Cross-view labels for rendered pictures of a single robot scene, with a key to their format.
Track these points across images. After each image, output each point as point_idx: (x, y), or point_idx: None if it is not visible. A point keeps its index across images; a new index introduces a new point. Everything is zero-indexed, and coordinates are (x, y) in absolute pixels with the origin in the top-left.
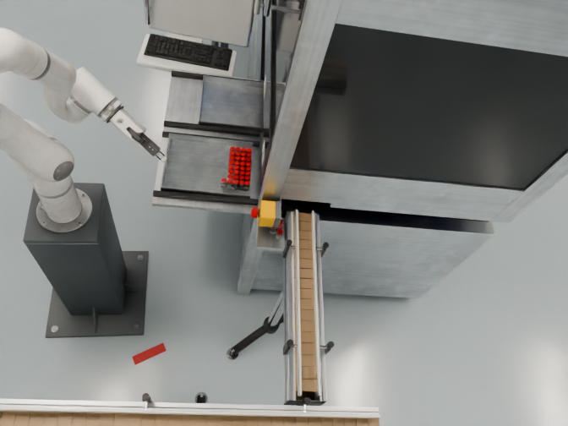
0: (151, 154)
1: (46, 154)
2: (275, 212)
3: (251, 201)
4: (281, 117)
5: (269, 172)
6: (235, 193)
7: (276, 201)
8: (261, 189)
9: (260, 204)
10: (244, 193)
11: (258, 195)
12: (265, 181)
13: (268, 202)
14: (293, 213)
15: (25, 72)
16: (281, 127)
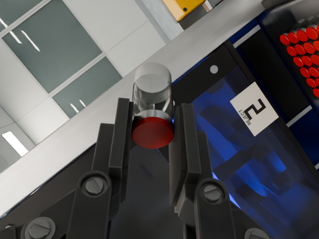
0: (116, 113)
1: None
2: (162, 1)
3: (269, 0)
4: (13, 178)
5: (124, 77)
6: (315, 5)
7: (176, 22)
8: (220, 35)
9: (180, 6)
10: (301, 13)
11: (282, 17)
12: (154, 58)
13: (177, 15)
14: (208, 7)
15: None
16: (13, 162)
